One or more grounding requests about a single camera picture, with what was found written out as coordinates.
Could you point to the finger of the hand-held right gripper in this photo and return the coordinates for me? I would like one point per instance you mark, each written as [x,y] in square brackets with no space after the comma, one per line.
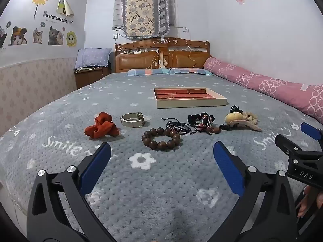
[311,130]
[287,143]

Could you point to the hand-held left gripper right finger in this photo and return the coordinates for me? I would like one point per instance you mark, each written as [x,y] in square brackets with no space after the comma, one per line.
[228,166]

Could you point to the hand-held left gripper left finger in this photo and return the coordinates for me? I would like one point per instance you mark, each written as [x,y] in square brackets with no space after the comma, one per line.
[97,166]

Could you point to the small dark red bead ornament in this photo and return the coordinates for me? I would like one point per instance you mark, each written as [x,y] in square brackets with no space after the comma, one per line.
[215,130]

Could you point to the orange scrunchie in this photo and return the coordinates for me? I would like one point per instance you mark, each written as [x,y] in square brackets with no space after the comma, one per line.
[101,126]

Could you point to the beige scrunchie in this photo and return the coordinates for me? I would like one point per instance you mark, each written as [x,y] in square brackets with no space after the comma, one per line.
[249,117]

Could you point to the patterned hair claw clip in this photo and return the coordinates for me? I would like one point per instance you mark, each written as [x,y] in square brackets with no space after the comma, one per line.
[203,123]

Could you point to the cream band wristwatch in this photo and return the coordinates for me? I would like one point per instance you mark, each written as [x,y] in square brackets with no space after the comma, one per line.
[130,123]

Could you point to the black scrunchie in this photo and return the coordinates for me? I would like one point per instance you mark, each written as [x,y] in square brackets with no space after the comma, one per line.
[193,118]

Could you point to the cream jewelry tray red lining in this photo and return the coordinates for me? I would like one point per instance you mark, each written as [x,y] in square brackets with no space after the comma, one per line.
[191,104]

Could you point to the person's right hand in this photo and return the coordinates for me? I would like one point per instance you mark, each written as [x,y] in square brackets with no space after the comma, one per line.
[306,204]

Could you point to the pink rolled quilt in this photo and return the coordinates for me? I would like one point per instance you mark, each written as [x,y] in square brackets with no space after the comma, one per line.
[265,83]

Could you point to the grey flower print blanket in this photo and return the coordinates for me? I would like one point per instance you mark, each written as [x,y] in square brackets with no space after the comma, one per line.
[161,194]

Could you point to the wooden nightstand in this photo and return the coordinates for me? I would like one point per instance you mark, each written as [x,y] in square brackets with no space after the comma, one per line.
[88,78]

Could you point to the striped pillow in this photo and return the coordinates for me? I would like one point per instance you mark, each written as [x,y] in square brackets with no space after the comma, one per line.
[146,72]
[194,71]

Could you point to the blue dotted cushion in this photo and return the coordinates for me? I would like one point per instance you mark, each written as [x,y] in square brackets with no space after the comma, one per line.
[92,58]

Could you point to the wooden bed headboard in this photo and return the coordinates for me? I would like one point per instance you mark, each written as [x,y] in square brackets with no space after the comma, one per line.
[136,61]

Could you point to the white power strip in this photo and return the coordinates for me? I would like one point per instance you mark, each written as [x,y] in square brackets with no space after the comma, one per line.
[137,52]

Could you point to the yellow mane cat sticker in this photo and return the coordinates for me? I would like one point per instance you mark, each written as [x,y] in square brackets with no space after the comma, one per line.
[71,39]

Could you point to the grey cat sticker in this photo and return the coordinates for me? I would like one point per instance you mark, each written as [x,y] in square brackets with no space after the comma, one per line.
[54,36]

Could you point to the small tabby cat sticker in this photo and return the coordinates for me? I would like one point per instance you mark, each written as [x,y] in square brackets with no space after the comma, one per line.
[37,36]

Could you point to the bear hat cat sticker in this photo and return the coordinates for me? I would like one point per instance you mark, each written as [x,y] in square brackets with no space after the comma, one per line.
[19,36]

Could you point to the dark cat sticker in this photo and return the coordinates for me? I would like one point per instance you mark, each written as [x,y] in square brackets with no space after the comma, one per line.
[3,36]

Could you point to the floral hanging cloth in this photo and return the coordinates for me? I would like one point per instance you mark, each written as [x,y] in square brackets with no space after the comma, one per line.
[140,10]

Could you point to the lettering wall sticker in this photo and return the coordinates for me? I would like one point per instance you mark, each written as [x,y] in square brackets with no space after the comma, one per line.
[54,17]

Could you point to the folded paper wall hanging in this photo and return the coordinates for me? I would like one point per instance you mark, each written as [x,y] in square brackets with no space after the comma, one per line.
[64,6]

